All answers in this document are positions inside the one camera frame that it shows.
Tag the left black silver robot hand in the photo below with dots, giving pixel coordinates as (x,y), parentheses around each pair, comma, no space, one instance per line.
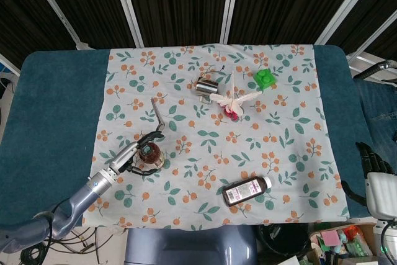
(124,154)

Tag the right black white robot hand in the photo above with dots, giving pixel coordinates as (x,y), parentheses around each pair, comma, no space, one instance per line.
(383,190)

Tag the brown tea bottle green label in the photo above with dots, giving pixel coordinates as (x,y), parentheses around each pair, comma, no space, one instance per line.
(151,153)

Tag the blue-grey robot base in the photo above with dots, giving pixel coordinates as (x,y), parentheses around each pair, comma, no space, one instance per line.
(186,246)

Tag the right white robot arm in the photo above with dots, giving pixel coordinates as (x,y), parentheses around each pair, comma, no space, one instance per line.
(391,237)

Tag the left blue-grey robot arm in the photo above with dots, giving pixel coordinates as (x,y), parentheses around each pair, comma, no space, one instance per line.
(90,189)

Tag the brown medicine bottle white cap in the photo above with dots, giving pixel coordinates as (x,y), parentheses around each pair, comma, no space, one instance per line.
(245,191)

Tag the bent metal hex key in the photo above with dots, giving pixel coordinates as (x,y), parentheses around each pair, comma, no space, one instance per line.
(156,113)

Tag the cardboard box with clutter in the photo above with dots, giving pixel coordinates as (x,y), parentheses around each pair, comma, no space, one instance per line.
(344,243)

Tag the blue denim fabric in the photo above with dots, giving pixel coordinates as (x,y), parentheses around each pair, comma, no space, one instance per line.
(380,116)

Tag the teal table cover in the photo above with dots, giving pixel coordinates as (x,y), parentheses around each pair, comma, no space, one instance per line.
(56,106)

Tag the floral leaf print cloth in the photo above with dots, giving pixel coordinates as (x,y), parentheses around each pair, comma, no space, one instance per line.
(217,153)

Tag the stainless steel cup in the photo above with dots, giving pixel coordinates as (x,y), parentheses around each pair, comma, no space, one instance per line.
(207,86)

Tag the black waste bin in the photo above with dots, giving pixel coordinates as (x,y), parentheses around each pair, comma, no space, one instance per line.
(283,241)

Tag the white feather shuttlecock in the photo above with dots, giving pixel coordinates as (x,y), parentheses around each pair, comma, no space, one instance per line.
(232,100)

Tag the green toy building block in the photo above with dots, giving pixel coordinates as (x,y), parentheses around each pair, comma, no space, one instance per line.
(264,79)

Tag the black pleated partition screen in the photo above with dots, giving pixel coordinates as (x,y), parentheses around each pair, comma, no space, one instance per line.
(183,1)

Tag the aluminium partition post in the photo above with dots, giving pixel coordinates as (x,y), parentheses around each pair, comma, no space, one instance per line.
(349,4)
(230,4)
(53,1)
(9,64)
(127,4)
(372,37)

